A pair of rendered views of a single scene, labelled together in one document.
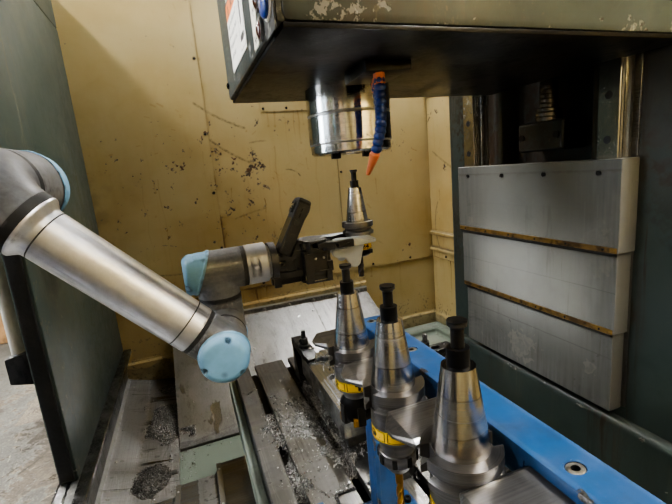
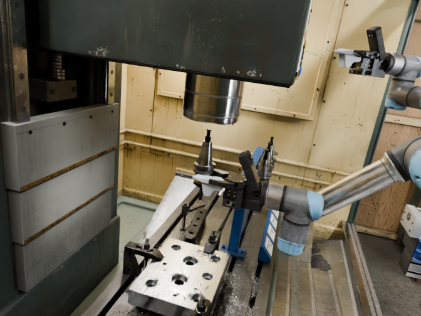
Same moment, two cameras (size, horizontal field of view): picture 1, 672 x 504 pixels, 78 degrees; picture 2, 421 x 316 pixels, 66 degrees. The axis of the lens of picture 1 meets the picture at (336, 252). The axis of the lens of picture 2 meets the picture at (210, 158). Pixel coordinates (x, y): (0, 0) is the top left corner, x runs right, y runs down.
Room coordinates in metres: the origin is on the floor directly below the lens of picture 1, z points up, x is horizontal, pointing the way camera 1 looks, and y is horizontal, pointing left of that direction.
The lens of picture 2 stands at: (1.57, 0.44, 1.64)
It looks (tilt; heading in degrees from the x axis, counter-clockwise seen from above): 18 degrees down; 213
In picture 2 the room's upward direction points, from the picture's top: 7 degrees clockwise
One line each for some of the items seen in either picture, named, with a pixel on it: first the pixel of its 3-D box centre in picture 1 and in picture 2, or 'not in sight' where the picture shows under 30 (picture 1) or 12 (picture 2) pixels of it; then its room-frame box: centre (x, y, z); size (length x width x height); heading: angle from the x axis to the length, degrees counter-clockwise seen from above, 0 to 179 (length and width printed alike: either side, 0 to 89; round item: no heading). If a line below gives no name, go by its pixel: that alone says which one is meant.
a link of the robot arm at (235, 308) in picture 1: (224, 325); (293, 231); (0.72, 0.22, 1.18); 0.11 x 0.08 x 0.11; 14
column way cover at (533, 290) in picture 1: (528, 269); (72, 186); (0.98, -0.47, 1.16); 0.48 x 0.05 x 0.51; 19
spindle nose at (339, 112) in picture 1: (349, 121); (213, 96); (0.83, -0.05, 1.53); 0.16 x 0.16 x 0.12
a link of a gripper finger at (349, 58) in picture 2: not in sight; (348, 58); (0.37, 0.17, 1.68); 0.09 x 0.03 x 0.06; 139
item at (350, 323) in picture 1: (349, 317); (263, 167); (0.49, -0.01, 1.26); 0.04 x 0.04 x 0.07
